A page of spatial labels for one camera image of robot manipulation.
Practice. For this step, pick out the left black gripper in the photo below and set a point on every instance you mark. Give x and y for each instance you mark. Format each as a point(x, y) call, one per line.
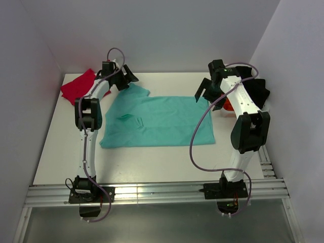
point(124, 83)

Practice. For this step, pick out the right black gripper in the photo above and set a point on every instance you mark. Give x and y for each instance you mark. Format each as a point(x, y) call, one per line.
point(206, 83)

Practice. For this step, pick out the teal t-shirt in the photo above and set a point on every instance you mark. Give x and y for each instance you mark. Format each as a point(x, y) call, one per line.
point(135, 119)

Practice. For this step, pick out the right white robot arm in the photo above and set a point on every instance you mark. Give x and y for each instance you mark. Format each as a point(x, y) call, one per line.
point(247, 136)

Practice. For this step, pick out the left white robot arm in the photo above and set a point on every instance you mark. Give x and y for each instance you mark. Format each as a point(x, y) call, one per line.
point(88, 119)

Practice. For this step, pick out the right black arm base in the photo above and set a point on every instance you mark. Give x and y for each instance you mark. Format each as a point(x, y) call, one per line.
point(226, 197)

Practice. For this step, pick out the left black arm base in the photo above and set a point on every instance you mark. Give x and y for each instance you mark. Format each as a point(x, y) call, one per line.
point(89, 206)

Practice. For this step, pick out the orange t-shirt in basket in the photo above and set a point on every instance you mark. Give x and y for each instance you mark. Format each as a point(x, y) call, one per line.
point(226, 105)

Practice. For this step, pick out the black t-shirt in basket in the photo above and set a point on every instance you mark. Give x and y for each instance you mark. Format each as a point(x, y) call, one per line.
point(256, 88)

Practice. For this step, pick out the folded red t-shirt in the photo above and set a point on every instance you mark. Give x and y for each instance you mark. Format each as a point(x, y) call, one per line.
point(78, 87)

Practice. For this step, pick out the white plastic basket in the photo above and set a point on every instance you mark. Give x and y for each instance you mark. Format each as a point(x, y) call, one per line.
point(227, 114)

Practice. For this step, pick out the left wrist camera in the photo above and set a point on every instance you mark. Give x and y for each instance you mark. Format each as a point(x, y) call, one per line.
point(114, 61)

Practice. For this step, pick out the aluminium mounting rail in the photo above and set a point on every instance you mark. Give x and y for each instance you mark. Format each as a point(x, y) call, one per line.
point(269, 187)

